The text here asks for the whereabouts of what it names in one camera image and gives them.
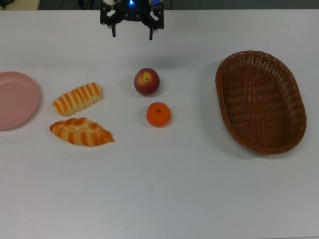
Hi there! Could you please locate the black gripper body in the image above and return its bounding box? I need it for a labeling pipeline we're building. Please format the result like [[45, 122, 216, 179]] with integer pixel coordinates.
[[112, 0, 153, 22]]

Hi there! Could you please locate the red toy apple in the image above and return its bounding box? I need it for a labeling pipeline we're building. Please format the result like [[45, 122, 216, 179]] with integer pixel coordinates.
[[134, 67, 160, 97]]

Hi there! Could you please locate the striped toy bread roll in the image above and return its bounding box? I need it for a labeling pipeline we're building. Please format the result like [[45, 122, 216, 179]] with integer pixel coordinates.
[[52, 82, 103, 117]]

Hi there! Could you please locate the toy orange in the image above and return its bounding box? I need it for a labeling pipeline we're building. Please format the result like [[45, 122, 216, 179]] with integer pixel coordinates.
[[146, 102, 171, 128]]

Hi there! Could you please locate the toy croissant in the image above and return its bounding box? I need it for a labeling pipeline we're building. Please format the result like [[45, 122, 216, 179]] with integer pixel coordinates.
[[49, 117, 116, 147]]

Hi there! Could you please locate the pink plate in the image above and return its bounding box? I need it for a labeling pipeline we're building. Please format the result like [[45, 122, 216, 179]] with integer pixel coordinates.
[[0, 71, 40, 131]]

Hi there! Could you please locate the brown woven basket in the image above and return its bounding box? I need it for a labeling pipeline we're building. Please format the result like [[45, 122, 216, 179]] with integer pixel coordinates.
[[215, 50, 307, 155]]

